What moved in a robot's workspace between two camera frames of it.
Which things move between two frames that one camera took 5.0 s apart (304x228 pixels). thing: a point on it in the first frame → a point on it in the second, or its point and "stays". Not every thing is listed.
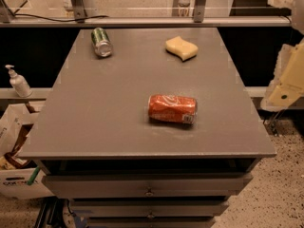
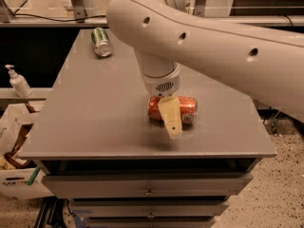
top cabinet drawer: (145, 185) stays
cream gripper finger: (286, 87) → (166, 86)
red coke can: (173, 108) stays
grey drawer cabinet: (147, 127) stays
